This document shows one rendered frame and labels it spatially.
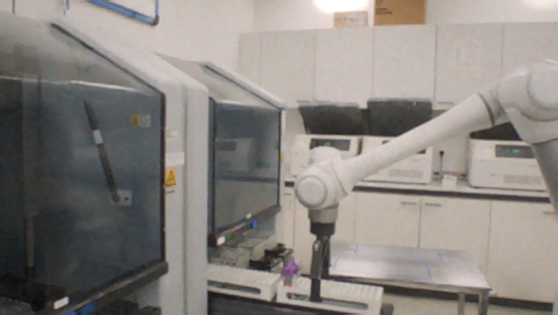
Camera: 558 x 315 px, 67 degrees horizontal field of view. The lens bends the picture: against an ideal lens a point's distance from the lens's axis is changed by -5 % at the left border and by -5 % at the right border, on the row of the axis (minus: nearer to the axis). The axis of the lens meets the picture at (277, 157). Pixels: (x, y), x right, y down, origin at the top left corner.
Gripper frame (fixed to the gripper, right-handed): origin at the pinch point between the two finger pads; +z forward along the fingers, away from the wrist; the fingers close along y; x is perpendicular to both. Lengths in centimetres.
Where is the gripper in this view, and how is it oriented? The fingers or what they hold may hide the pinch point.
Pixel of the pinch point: (319, 287)
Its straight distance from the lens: 134.4
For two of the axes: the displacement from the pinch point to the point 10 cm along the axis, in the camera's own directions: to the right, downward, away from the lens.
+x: -9.5, -0.5, 3.2
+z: -0.3, 10.0, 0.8
